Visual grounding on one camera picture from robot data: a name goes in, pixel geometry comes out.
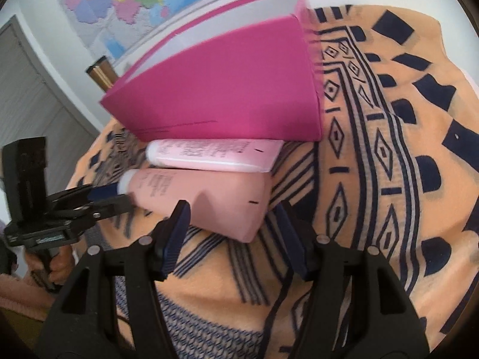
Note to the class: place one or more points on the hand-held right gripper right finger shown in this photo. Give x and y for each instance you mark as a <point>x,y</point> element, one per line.
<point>293,239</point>

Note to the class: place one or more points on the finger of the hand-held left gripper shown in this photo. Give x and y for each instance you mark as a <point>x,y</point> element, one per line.
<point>103,192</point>
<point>108,207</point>

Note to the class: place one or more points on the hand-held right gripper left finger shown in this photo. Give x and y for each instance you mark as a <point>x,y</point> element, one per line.
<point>176,232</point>

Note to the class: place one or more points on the large salmon pink tube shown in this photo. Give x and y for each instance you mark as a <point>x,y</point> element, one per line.
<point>224,198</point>

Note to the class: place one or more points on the light pink leaf-print tube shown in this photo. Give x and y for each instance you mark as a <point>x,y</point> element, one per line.
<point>209,157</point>

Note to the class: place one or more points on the magenta cardboard box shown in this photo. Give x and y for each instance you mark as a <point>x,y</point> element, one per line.
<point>224,82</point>

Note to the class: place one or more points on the person's left forearm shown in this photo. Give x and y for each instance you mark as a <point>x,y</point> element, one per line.
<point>22,299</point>

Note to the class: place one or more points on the person's left hand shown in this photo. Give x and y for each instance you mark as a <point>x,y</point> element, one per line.
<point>61,265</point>

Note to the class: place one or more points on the grey door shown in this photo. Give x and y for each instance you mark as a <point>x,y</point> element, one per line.
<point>30,101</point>

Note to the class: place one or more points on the orange blue patterned blanket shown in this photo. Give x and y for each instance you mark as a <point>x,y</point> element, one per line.
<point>374,194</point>

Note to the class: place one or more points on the brown metal tube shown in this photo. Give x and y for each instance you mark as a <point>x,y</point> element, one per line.
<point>101,73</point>

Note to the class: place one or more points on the olive green cloth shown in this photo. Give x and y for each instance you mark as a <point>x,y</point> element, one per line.
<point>15,329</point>

